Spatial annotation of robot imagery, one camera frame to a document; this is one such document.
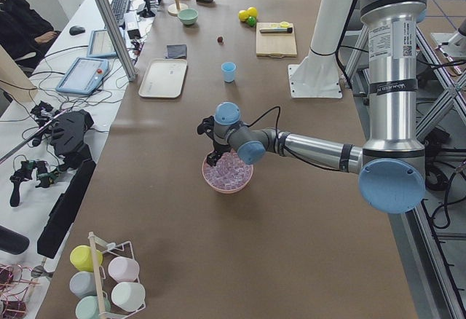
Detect white cup in rack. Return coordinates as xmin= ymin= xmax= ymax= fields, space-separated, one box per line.
xmin=111 ymin=282 xmax=146 ymax=312

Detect whole lemon outer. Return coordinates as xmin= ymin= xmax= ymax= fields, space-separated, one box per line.
xmin=238 ymin=10 xmax=249 ymax=22

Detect black computer mouse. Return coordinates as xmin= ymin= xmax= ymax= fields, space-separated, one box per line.
xmin=68 ymin=25 xmax=85 ymax=36

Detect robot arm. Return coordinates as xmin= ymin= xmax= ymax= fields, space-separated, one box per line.
xmin=197 ymin=0 xmax=427 ymax=214

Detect black keyboard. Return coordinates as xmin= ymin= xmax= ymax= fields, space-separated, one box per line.
xmin=110 ymin=0 xmax=131 ymax=28

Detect aluminium frame post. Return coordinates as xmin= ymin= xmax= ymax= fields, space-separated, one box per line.
xmin=95 ymin=0 xmax=136 ymax=82

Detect cream rabbit tray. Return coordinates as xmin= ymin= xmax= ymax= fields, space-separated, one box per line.
xmin=138 ymin=58 xmax=188 ymax=99

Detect mint green bowl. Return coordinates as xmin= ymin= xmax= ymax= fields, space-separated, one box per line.
xmin=178 ymin=9 xmax=199 ymax=26

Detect whole lemon near board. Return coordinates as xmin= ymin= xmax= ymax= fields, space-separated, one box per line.
xmin=247 ymin=7 xmax=258 ymax=18

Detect green lime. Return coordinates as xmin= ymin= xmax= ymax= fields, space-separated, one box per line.
xmin=246 ymin=16 xmax=256 ymax=27

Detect grey-blue cup in rack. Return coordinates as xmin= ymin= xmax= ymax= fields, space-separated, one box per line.
xmin=69 ymin=271 xmax=97 ymax=299

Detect grey folded cloth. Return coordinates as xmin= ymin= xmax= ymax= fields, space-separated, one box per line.
xmin=165 ymin=44 xmax=187 ymax=59

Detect light blue cup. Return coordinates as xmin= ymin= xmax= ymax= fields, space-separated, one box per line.
xmin=221 ymin=62 xmax=237 ymax=83

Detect pink cup in rack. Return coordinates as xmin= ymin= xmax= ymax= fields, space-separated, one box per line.
xmin=108 ymin=256 xmax=140 ymax=283

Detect blue teach pendant far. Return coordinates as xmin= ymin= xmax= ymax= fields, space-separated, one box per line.
xmin=87 ymin=29 xmax=117 ymax=58

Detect blue teach pendant near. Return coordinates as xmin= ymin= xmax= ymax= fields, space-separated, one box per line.
xmin=55 ymin=57 xmax=109 ymax=95

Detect white wire cup rack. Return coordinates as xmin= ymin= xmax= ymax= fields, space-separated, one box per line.
xmin=88 ymin=232 xmax=146 ymax=318

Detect bamboo cutting board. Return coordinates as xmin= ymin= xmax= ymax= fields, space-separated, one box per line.
xmin=256 ymin=23 xmax=298 ymax=58

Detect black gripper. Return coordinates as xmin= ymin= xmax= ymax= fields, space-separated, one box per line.
xmin=206 ymin=137 xmax=230 ymax=167

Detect green cup in rack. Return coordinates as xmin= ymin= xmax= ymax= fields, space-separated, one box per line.
xmin=75 ymin=296 xmax=100 ymax=319

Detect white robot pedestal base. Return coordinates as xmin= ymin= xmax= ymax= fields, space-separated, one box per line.
xmin=288 ymin=0 xmax=363 ymax=98

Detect seated person dark clothes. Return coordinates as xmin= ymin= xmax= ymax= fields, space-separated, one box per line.
xmin=1 ymin=0 xmax=60 ymax=69

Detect blue teach pendant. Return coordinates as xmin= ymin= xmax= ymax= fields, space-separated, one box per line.
xmin=55 ymin=57 xmax=109 ymax=95
xmin=87 ymin=29 xmax=117 ymax=58

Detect yellow cup in rack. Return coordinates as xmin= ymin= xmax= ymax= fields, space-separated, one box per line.
xmin=69 ymin=245 xmax=93 ymax=272

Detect pink bowl of ice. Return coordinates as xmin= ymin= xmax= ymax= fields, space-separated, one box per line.
xmin=202 ymin=151 xmax=253 ymax=194

